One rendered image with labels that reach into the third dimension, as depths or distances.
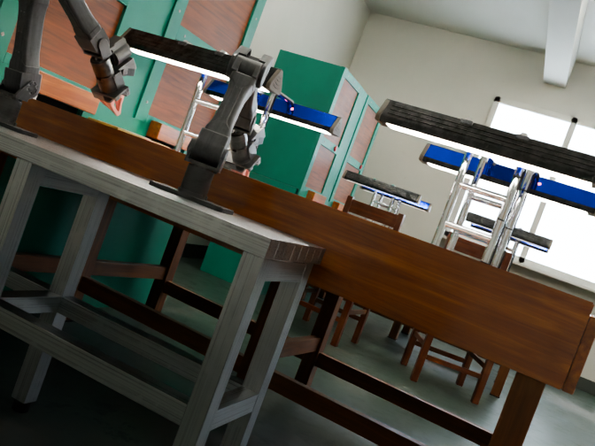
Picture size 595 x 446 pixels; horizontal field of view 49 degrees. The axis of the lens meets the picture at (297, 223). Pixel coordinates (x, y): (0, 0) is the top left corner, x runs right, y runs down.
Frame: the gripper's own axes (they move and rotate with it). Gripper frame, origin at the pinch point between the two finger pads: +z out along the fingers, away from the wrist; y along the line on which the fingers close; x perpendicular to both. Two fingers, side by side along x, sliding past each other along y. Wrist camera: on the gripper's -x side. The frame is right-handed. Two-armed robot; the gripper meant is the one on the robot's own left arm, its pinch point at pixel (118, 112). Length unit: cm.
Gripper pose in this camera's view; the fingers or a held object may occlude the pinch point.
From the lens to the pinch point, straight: 214.3
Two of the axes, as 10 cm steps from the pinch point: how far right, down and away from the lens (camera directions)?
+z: 0.7, 6.9, 7.2
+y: -8.5, -3.3, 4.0
